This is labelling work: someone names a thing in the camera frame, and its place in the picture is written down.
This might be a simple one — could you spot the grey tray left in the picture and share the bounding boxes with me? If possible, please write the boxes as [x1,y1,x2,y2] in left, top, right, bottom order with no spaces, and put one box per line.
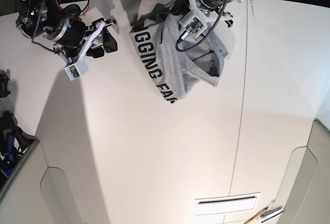
[0,139,41,196]

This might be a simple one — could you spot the black device at left edge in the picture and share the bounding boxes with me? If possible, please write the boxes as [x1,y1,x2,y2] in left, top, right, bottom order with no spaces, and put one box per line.
[0,72,11,98]

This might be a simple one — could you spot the blue and black clamp tools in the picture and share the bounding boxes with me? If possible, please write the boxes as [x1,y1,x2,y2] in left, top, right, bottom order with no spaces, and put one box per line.
[1,111,37,183]

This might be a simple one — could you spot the wooden handled tool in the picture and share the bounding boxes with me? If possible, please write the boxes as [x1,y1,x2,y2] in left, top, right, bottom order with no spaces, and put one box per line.
[244,208,267,224]

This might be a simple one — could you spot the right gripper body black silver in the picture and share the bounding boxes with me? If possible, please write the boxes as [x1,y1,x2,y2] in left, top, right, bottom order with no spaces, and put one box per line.
[44,18,117,64]

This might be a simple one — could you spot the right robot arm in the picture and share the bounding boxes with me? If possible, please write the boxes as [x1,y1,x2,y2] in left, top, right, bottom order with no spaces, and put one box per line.
[15,0,118,65]

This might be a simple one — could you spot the grey flat tool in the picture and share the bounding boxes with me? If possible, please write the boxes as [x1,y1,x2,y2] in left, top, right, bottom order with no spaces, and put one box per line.
[259,206,283,221]

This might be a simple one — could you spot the grey T-shirt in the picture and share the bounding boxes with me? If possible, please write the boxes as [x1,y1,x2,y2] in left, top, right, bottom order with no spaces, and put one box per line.
[129,4,228,104]

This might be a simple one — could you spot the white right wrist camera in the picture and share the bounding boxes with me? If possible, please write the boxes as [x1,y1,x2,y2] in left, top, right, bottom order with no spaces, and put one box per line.
[64,61,89,81]

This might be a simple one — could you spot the braided camera cable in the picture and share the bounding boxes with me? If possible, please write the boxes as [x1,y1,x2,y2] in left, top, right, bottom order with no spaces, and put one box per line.
[175,0,239,53]

